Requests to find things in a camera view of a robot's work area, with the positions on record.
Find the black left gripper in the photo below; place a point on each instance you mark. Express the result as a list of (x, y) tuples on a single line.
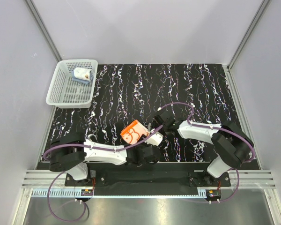
[(147, 145)]

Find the orange white towel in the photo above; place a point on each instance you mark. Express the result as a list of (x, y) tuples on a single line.
[(133, 132)]

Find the blue white bear towel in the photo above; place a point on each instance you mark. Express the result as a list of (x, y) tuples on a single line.
[(83, 75)]

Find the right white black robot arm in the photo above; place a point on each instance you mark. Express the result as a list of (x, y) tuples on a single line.
[(231, 144)]

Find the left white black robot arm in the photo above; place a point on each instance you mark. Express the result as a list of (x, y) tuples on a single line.
[(70, 153)]

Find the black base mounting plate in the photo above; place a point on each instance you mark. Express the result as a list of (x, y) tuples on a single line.
[(163, 178)]

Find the white perforated plastic basket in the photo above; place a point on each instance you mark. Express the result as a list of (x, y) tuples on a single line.
[(64, 92)]

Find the aluminium rail frame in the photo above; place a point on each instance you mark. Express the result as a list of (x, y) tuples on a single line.
[(45, 183)]

